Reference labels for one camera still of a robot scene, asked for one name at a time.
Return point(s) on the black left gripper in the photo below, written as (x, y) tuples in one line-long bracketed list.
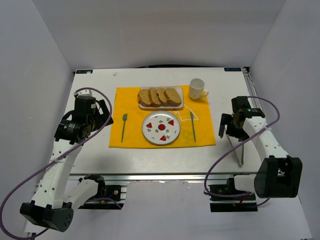
[(104, 115)]

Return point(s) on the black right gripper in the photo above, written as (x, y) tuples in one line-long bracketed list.
[(230, 122)]

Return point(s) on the metal tongs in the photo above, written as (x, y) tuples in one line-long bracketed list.
[(237, 153)]

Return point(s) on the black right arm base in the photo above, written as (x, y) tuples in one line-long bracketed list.
[(222, 199)]

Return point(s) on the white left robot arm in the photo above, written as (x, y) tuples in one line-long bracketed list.
[(51, 207)]

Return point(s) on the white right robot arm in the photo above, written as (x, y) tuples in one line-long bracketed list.
[(279, 173)]

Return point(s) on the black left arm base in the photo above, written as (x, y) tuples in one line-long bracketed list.
[(115, 192)]

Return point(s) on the leftmost bread slice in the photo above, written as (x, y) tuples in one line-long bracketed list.
[(143, 98)]

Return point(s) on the bread slice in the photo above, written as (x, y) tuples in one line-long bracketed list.
[(173, 96), (143, 98), (161, 96), (154, 98)]

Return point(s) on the white rectangular bread tray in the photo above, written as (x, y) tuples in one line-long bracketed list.
[(179, 90)]

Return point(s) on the rightmost bread slice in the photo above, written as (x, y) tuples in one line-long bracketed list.
[(173, 96)]

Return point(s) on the teal plastic fork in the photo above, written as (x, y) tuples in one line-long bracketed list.
[(124, 119)]

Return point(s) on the teal plastic knife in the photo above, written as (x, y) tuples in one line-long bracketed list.
[(193, 126)]

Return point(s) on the left blue table label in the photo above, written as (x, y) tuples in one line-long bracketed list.
[(84, 71)]

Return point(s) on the blue table label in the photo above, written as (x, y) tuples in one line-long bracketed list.
[(232, 69), (84, 71)]

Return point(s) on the white ceramic mug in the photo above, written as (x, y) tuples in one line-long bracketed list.
[(197, 89)]

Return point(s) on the right blue table label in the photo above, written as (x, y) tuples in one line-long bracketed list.
[(232, 69)]

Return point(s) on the watermelon pattern round plate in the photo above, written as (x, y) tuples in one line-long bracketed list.
[(161, 128)]

